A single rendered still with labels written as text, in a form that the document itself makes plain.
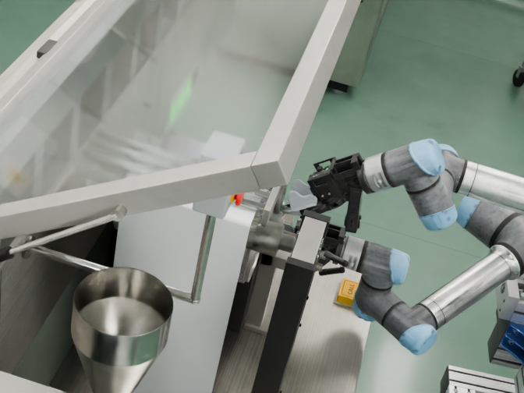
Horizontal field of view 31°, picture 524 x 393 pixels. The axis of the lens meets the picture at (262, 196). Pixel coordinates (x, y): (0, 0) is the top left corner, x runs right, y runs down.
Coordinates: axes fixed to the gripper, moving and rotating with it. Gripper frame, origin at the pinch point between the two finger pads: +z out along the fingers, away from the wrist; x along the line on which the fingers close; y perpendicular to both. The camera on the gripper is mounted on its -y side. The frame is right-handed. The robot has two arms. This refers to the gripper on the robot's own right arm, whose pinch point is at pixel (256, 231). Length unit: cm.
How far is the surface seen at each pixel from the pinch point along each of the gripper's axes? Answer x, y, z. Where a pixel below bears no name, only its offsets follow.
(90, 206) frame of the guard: 96, 74, 8
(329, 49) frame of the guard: 70, 86, -10
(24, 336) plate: 60, 10, 30
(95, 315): 75, 35, 13
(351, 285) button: -11.3, -16.6, -25.0
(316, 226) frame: 37, 35, -14
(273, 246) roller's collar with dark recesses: 34.2, 25.2, -7.1
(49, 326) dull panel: 48, 0, 30
